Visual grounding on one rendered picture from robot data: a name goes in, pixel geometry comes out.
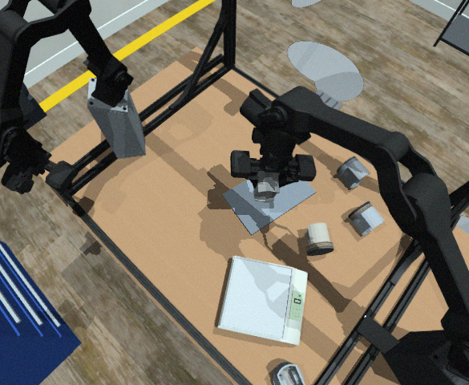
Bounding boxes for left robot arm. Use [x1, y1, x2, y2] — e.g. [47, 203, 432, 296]
[240, 86, 469, 382]

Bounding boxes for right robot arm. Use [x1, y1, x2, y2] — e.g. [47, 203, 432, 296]
[0, 0, 133, 194]

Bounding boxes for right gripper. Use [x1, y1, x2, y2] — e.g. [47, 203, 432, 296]
[4, 139, 79, 192]

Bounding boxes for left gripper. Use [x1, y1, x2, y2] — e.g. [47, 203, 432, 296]
[230, 136, 317, 188]

